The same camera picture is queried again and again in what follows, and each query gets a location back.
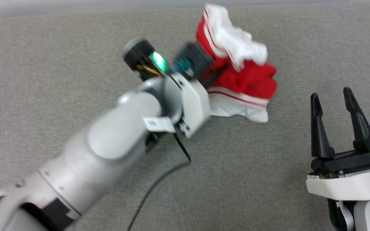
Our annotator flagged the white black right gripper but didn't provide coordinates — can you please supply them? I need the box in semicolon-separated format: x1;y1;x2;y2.
306;87;370;201

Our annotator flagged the white paper label tag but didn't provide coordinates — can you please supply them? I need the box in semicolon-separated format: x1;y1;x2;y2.
142;116;176;134

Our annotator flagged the grey fabric sofa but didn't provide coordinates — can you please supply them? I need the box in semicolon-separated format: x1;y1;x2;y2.
0;3;370;231

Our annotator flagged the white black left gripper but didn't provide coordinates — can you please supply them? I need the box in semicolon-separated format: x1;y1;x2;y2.
123;38;221;139

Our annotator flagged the red and white garment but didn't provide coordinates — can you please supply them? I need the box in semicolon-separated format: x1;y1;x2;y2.
195;3;278;124

